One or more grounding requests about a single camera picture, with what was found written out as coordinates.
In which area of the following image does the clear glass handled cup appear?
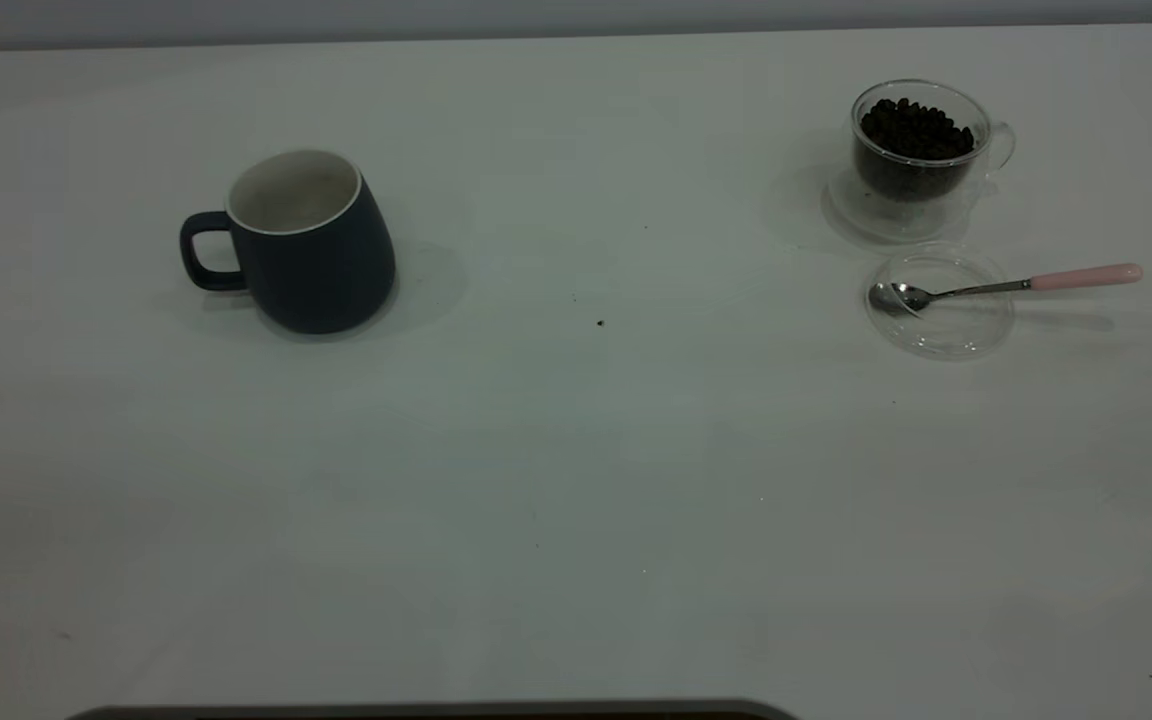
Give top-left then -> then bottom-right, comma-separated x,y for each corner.
849,78 -> 1017,206

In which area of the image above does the dark blue ceramic mug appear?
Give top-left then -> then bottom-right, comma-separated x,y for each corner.
179,148 -> 399,337

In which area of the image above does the clear glass saucer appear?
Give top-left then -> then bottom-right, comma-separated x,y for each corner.
824,165 -> 987,243

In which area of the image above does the roasted coffee bean pile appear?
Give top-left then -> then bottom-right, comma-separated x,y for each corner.
856,97 -> 977,201

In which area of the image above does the pink handled metal spoon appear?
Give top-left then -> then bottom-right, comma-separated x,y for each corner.
868,262 -> 1144,319

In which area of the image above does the clear glass round lid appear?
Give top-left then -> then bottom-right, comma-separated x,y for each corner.
863,243 -> 1017,361

